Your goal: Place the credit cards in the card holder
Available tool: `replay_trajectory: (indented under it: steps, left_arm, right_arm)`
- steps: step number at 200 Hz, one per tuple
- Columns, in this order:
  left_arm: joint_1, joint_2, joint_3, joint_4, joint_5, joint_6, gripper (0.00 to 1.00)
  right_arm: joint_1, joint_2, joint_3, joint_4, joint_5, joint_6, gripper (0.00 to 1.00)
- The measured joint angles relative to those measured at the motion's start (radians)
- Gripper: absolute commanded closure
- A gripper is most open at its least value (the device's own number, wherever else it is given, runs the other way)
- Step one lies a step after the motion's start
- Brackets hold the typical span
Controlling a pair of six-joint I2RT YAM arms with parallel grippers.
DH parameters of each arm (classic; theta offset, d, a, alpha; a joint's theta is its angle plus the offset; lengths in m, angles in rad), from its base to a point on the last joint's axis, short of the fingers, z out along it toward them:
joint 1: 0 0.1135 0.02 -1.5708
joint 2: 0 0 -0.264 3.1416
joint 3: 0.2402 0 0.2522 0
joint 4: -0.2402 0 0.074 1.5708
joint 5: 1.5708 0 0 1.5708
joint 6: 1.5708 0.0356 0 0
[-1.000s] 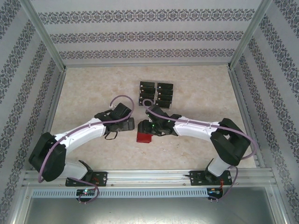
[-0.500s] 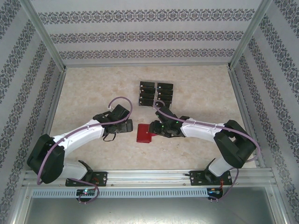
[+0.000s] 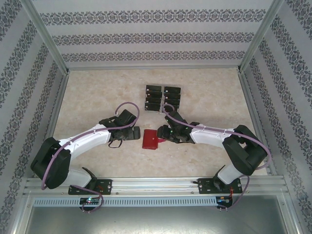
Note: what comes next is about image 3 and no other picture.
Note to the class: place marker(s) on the group of black packets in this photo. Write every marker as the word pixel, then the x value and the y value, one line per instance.
pixel 162 112

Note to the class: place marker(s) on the grey sheet metal panel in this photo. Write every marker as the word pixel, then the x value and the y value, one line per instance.
pixel 156 220

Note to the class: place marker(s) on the aluminium frame rail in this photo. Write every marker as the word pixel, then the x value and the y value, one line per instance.
pixel 52 126
pixel 153 68
pixel 253 117

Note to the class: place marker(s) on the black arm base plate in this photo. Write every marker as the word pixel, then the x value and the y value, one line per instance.
pixel 206 185
pixel 104 186

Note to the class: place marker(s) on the aluminium frame post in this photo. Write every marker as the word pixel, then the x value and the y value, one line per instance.
pixel 262 36
pixel 46 36

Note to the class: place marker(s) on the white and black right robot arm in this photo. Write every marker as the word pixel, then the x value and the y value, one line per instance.
pixel 209 136

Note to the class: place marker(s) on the red card holder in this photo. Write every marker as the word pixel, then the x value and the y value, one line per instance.
pixel 150 139

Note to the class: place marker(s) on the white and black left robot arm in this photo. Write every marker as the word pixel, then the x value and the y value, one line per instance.
pixel 92 139

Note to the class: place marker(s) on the aluminium mounting rail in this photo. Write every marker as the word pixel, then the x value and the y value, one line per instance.
pixel 156 186

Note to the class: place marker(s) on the small circuit board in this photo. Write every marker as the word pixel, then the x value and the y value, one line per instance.
pixel 224 200
pixel 90 200

